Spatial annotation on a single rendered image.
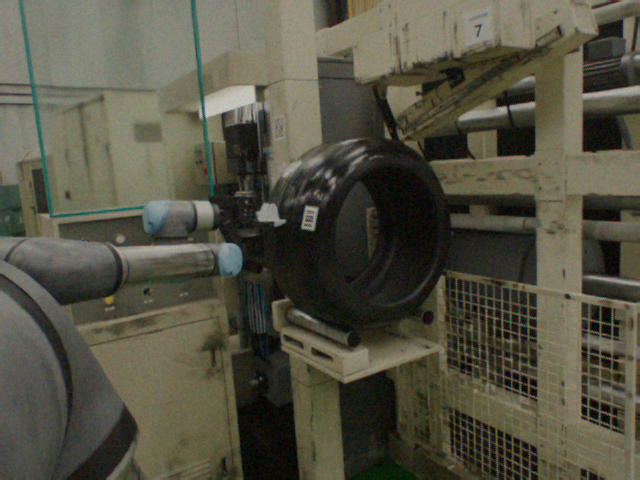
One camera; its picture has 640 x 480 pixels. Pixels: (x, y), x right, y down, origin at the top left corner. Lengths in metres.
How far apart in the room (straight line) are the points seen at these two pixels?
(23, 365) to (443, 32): 1.47
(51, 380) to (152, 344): 1.76
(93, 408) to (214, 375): 1.81
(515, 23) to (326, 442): 1.46
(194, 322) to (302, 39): 1.06
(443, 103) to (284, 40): 0.54
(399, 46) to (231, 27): 10.89
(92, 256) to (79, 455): 0.67
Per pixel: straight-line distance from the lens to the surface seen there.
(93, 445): 0.27
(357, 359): 1.48
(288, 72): 1.75
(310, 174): 1.39
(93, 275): 0.91
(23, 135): 10.34
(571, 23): 1.50
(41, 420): 0.18
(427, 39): 1.61
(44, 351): 0.20
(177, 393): 2.04
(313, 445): 1.98
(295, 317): 1.68
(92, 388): 0.26
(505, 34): 1.46
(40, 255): 0.90
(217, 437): 2.17
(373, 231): 2.05
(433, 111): 1.76
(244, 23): 12.74
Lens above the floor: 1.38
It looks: 8 degrees down
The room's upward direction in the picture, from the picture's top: 4 degrees counter-clockwise
